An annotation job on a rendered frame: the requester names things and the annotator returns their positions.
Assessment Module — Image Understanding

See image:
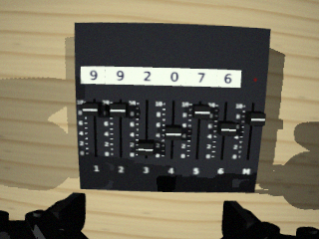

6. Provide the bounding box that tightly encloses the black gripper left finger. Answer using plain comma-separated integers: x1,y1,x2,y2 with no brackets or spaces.
0,192,89,239

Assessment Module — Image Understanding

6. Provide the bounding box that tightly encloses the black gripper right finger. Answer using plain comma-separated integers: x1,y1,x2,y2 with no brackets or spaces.
220,200,319,239

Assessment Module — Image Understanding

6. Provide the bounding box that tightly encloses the black lighting desk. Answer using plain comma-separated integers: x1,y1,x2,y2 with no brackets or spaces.
75,23,271,193

